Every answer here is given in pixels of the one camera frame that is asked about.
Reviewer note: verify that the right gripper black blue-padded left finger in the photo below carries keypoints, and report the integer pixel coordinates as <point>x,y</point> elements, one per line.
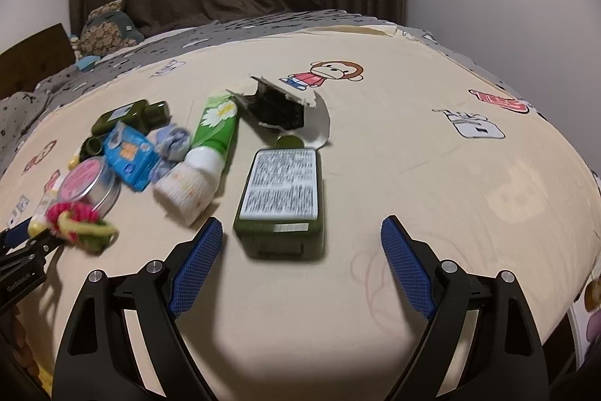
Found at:
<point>95,360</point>

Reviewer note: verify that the patterned plush toy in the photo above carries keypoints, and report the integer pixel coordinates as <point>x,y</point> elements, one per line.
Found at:
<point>107,30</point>

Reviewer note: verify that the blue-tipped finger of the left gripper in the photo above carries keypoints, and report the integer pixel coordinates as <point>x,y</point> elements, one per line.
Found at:
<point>16,235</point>

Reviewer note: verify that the small yellow cap bottle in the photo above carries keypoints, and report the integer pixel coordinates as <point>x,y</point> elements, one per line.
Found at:
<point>39,221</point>

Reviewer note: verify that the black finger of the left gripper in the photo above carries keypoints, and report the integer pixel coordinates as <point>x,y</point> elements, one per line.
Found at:
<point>23,268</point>

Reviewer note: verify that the small cream tube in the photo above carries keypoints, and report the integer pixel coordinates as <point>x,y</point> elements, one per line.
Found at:
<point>75,160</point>

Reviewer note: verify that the green bottle white label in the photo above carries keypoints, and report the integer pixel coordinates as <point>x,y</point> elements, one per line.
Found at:
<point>281,213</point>

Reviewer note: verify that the small blue book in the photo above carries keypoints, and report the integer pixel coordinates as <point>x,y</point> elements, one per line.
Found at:
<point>87,63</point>

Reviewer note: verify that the grey patterned duvet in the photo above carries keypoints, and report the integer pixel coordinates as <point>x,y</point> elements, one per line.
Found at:
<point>117,53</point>

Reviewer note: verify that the light blue crumpled sock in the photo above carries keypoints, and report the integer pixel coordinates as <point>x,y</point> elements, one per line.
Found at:
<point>172,143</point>

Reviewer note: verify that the brown wooden headboard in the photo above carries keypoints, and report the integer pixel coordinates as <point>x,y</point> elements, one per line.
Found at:
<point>30,61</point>

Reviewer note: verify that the pink yellow hair scrunchie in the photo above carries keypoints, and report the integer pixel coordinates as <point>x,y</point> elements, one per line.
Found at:
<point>81,225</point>

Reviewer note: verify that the green daisy cream tube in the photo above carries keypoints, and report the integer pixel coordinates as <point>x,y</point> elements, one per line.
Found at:
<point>188,188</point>

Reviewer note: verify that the dark green bottle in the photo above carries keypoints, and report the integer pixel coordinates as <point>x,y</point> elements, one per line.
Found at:
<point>141,115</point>

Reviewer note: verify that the small dark green cap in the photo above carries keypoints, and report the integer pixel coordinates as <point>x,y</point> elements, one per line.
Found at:
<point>91,147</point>

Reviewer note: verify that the cream cartoon monkey blanket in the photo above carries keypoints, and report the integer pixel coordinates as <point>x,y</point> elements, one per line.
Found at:
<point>487,187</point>

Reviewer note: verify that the blue wet wipes pack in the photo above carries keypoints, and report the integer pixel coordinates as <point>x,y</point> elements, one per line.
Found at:
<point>131,155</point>

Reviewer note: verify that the pink lid round tin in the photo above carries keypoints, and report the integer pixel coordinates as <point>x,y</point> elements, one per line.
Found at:
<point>92,182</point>

